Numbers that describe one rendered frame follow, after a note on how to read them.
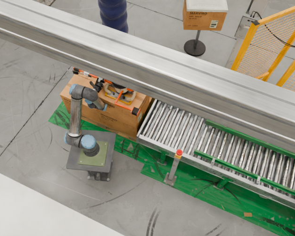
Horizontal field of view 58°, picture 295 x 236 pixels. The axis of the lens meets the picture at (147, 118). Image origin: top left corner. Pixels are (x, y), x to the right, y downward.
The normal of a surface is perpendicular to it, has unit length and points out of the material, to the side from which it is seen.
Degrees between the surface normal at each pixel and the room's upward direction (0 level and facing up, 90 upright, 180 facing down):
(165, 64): 0
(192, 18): 90
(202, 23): 90
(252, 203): 0
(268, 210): 0
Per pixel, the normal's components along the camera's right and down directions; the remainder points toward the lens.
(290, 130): -0.41, 0.80
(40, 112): 0.02, -0.47
